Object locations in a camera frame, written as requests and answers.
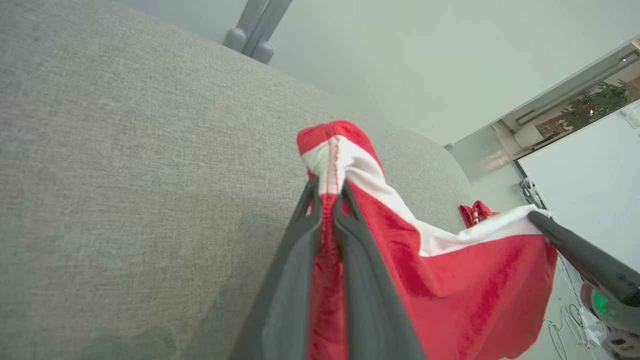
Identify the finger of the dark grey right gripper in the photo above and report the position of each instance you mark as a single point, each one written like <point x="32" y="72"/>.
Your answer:
<point x="590" y="260"/>

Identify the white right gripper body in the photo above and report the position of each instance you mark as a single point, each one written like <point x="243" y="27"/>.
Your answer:
<point x="617" y="325"/>

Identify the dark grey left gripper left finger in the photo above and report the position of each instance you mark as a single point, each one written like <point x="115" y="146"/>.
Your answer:
<point x="285" y="300"/>

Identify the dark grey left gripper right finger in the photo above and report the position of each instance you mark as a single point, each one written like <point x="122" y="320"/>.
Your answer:
<point x="370" y="300"/>

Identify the red white basketball jersey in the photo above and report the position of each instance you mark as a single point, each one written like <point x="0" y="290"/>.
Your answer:
<point x="450" y="290"/>

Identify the white board panel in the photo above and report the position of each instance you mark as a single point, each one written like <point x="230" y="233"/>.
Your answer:
<point x="590" y="190"/>

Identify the small red crumpled garment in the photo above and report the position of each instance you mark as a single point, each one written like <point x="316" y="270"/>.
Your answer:
<point x="470" y="215"/>

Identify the white round seat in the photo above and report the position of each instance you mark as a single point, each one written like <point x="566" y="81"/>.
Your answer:
<point x="529" y="136"/>

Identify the green leafy plant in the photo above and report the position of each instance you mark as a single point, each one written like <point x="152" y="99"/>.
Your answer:
<point x="600" y="102"/>

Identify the grey metal partition post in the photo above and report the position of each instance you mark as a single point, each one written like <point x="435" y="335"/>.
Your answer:
<point x="255" y="30"/>

